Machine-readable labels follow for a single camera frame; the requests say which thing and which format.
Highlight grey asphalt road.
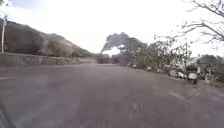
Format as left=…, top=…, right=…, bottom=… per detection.
left=0, top=62, right=224, bottom=128

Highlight row of trees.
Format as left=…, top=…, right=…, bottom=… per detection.
left=99, top=32, right=198, bottom=73

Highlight row of parked vehicles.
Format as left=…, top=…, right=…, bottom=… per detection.
left=126, top=61, right=202, bottom=85

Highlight scrub-covered hill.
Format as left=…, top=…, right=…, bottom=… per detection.
left=0, top=18, right=93, bottom=58

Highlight bare tree branches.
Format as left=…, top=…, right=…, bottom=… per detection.
left=181, top=0, right=224, bottom=45

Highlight pale pole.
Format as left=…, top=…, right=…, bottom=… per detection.
left=0, top=14, right=8, bottom=55

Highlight low stone wall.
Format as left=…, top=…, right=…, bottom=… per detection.
left=0, top=52, right=98, bottom=68

